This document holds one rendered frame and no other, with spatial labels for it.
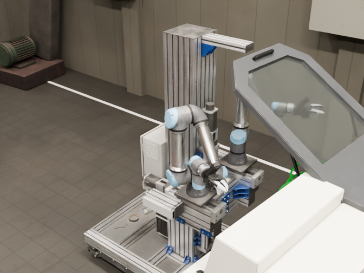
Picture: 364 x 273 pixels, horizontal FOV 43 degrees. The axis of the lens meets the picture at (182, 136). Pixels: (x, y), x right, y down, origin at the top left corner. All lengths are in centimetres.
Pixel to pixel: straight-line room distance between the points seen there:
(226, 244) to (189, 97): 130
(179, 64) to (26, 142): 348
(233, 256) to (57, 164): 381
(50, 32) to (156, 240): 472
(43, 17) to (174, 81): 503
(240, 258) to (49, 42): 643
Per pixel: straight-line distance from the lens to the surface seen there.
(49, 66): 788
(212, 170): 249
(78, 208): 480
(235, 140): 333
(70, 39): 814
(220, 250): 202
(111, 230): 415
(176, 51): 296
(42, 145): 598
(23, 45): 792
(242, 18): 574
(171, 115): 271
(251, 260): 192
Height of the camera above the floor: 286
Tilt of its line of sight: 29 degrees down
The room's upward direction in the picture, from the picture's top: straight up
